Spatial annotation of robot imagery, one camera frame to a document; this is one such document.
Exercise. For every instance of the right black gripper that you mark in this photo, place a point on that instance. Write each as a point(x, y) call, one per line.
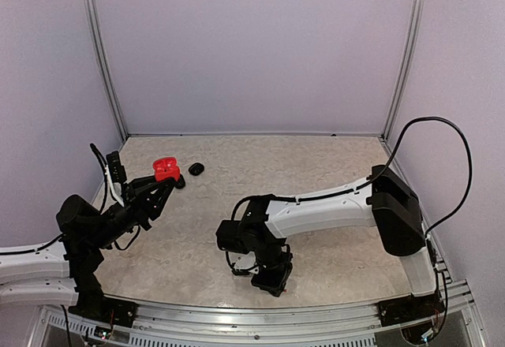
point(276, 285)

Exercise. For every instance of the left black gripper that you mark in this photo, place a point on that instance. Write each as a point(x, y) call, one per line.
point(140, 203)

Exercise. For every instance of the red round charging case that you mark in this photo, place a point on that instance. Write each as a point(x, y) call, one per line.
point(166, 168)

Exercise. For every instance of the small black charging case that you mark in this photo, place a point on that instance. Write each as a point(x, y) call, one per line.
point(180, 184)

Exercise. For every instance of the glossy black earbud case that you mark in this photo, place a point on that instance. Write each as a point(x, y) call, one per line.
point(196, 169)

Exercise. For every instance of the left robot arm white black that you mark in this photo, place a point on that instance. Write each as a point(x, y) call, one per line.
point(62, 271)

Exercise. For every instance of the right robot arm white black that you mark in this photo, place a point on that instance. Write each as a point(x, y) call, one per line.
point(381, 200)

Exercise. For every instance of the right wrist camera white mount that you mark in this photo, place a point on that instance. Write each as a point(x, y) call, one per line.
point(245, 264)

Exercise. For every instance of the aluminium front rail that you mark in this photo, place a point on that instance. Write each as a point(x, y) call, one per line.
point(365, 323)

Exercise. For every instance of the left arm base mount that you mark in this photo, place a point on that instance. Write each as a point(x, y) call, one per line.
point(93, 304)

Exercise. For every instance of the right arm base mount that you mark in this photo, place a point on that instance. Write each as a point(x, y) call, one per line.
point(410, 307)

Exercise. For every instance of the left aluminium corner post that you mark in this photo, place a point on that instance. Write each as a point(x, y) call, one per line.
point(92, 14)

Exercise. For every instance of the aluminium corner post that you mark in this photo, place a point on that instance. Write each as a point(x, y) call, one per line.
point(92, 14)
point(404, 67)

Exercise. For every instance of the right aluminium corner post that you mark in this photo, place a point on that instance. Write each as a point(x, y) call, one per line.
point(404, 67)

